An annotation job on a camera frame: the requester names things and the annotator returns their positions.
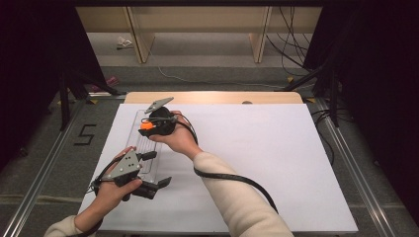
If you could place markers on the white crumpled paper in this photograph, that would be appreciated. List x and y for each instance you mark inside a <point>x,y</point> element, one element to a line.
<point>124,42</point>

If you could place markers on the pink item on floor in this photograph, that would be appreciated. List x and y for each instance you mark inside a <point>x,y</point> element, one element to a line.
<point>113,81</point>

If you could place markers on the person's left hand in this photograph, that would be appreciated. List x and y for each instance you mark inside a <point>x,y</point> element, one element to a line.
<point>107,196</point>

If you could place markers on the black metal stand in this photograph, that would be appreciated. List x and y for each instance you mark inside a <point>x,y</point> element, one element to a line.
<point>333,98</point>
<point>64,98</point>

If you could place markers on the white table sheet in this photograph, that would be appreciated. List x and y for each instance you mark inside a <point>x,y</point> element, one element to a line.
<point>263,158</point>

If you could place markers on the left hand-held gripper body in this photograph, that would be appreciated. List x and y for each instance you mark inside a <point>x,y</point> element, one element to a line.
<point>126,166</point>

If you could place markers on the beige wooden shelf unit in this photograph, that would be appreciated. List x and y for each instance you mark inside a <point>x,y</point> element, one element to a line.
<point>197,19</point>

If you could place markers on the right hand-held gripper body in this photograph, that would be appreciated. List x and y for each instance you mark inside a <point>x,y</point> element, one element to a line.
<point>163,120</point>

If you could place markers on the metal floor rail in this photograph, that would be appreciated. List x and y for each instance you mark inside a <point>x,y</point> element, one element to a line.
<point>359,174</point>
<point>36,184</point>

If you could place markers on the dark curtain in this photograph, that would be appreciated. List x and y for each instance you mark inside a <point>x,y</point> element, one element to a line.
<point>29,65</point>
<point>382,82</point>

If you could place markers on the clear plastic container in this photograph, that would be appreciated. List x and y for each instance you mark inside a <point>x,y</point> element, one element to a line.
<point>141,146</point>

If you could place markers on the person's right hand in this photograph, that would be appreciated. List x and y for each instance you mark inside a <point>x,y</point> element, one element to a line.
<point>181,140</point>

